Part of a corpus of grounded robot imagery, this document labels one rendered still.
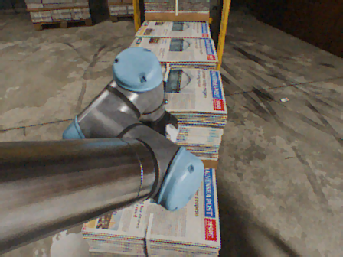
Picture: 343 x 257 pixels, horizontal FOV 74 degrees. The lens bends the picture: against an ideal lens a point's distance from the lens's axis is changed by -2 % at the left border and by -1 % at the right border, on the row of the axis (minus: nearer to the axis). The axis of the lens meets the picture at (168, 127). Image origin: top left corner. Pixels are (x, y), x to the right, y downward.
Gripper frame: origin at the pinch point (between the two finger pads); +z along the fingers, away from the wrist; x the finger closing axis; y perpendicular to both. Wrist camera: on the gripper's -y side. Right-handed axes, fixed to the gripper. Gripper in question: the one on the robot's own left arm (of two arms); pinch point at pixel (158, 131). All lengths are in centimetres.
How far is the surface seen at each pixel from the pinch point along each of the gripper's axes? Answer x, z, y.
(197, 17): 11, 37, -85
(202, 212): 14.4, 6.3, 21.6
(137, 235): -2.8, 2.3, 28.8
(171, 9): -4, 34, -87
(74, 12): -235, 280, -353
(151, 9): -16, 34, -87
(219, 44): 33, 92, -114
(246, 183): 56, 116, -4
